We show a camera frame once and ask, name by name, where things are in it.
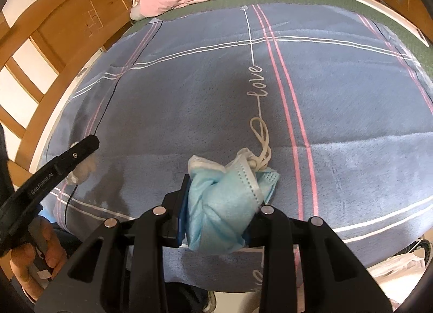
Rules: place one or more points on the person's left hand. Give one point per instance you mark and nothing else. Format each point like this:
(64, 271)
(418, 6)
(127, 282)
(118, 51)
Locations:
(33, 262)

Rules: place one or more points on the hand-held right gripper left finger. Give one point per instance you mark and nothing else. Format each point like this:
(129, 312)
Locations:
(181, 218)

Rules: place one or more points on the blue plaid blanket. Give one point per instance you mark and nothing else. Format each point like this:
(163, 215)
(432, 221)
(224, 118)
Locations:
(189, 96)

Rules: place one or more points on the white framed board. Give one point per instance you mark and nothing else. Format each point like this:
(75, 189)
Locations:
(389, 12)

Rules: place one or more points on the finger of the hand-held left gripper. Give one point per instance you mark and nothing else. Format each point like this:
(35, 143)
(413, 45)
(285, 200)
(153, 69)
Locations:
(77, 152)

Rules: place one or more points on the wooden bunk bed frame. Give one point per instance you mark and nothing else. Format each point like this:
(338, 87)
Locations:
(67, 18)

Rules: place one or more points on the blue face mask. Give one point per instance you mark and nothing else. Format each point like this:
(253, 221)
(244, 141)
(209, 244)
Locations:
(220, 201)

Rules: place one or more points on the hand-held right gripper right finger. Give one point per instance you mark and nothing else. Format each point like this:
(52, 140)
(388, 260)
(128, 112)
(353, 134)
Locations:
(270, 228)

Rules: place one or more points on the white plastic bag red print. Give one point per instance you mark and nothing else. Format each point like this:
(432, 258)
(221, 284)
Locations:
(402, 272)

